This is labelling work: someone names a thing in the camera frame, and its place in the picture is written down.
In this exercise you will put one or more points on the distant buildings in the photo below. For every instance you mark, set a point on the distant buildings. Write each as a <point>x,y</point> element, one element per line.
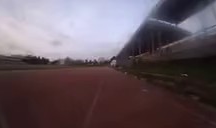
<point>62,61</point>

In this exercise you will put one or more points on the roofed grandstand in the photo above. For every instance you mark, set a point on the roofed grandstand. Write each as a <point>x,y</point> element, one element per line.
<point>172,33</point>

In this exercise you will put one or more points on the grass field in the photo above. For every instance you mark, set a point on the grass field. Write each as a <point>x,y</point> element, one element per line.
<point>26,66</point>

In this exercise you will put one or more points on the distant row of trees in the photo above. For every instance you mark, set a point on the distant row of trees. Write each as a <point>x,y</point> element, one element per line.
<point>36,60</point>

